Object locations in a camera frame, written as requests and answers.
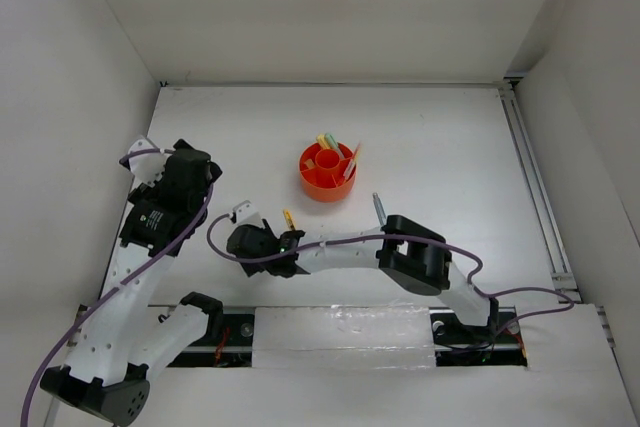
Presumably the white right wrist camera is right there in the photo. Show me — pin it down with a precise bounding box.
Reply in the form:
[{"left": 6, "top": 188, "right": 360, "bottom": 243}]
[{"left": 231, "top": 200, "right": 263, "bottom": 228}]

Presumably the pink pen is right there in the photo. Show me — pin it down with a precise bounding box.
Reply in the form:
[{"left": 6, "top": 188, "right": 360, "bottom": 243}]
[{"left": 344, "top": 142, "right": 364, "bottom": 181}]

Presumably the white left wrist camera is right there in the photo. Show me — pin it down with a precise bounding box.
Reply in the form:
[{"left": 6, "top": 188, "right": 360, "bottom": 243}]
[{"left": 119, "top": 135, "right": 167, "bottom": 187}]

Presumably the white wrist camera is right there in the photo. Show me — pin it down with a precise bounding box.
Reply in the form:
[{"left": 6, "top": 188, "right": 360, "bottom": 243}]
[
  {"left": 119, "top": 135, "right": 167, "bottom": 187},
  {"left": 231, "top": 200, "right": 263, "bottom": 228}
]

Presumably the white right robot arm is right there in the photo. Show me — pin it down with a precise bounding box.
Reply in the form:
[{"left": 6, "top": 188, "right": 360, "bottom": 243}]
[{"left": 226, "top": 215, "right": 499, "bottom": 341}]

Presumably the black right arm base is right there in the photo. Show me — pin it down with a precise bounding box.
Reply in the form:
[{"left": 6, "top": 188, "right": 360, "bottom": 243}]
[{"left": 430, "top": 309, "right": 528, "bottom": 367}]

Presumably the orange round divided container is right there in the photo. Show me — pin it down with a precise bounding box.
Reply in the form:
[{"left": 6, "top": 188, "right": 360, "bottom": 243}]
[{"left": 298, "top": 143, "right": 357, "bottom": 203}]

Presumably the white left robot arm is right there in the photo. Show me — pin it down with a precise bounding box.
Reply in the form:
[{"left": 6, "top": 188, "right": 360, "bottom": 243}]
[{"left": 31, "top": 137, "right": 223, "bottom": 426}]

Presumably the green pastel highlighter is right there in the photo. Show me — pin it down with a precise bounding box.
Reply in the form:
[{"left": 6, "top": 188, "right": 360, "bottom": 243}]
[{"left": 324, "top": 133, "right": 344, "bottom": 159}]

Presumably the thin yellow highlighter pen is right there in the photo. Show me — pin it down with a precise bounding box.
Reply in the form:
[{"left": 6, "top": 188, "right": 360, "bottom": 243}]
[{"left": 342, "top": 144, "right": 361, "bottom": 182}]

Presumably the yellow black utility knife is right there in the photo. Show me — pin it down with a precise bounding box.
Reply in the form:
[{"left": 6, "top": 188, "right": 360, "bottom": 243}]
[{"left": 283, "top": 209, "right": 296, "bottom": 231}]

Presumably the aluminium side rail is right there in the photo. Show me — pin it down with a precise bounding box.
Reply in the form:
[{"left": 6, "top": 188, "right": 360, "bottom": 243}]
[{"left": 497, "top": 77, "right": 583, "bottom": 303}]

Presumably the blue grey marker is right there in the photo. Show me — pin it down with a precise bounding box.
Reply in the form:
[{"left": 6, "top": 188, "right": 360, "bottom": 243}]
[{"left": 372, "top": 192, "right": 387, "bottom": 226}]

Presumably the thick yellow highlighter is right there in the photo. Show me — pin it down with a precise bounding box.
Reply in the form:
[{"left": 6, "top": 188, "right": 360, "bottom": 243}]
[{"left": 316, "top": 134, "right": 330, "bottom": 149}]

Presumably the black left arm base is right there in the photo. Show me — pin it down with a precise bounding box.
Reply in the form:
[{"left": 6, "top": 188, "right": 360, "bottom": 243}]
[{"left": 169, "top": 292, "right": 255, "bottom": 368}]

